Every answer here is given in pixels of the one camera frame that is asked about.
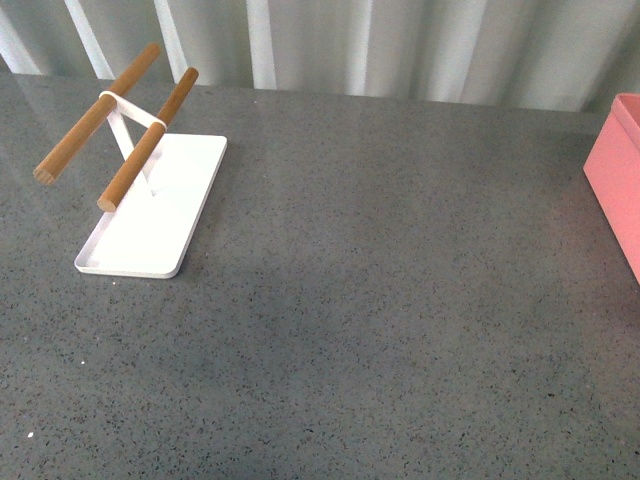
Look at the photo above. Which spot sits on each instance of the pink plastic bin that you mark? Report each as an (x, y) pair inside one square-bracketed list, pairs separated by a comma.
[(612, 169)]

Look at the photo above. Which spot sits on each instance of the white pleated curtain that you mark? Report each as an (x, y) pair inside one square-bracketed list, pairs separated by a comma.
[(552, 55)]

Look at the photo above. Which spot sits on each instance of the white rack with wooden rods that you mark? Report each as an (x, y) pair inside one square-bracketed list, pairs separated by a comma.
[(153, 203)]

